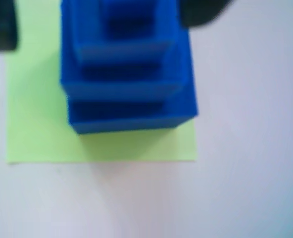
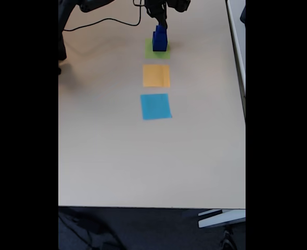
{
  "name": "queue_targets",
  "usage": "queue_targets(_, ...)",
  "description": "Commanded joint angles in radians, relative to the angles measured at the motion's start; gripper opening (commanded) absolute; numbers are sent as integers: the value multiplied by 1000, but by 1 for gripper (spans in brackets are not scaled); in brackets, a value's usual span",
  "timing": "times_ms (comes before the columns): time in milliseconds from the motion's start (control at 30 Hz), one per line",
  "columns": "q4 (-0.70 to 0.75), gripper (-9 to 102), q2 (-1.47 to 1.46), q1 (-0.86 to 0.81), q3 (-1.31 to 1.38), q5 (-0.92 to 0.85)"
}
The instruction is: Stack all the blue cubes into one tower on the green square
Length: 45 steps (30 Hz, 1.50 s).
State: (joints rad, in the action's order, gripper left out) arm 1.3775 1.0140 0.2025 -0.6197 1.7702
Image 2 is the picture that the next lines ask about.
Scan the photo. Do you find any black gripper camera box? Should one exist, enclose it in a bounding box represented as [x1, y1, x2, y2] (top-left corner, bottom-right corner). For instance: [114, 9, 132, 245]
[167, 0, 191, 13]

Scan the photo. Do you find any light blue paper square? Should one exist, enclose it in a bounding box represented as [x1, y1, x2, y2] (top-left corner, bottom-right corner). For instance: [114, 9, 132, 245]
[139, 93, 173, 121]

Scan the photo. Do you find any white table foot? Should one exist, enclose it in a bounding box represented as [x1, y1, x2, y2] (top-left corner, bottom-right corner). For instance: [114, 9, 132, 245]
[197, 208, 246, 229]

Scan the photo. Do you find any white side table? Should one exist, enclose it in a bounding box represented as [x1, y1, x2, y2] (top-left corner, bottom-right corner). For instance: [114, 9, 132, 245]
[225, 0, 246, 120]

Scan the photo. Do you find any largest blue cube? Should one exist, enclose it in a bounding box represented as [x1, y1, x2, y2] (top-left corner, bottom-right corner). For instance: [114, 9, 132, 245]
[152, 31, 168, 52]

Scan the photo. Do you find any green paper square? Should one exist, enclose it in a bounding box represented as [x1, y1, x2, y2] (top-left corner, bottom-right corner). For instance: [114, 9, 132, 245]
[144, 38, 171, 60]

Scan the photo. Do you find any black floor cable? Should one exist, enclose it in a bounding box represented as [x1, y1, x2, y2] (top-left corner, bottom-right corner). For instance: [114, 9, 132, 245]
[58, 209, 123, 250]

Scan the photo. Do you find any orange paper square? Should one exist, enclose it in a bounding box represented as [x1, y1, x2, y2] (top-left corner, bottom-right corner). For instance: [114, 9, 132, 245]
[142, 64, 171, 88]

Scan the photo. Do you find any black camera cable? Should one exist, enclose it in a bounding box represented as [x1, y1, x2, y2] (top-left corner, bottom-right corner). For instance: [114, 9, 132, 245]
[62, 0, 146, 32]

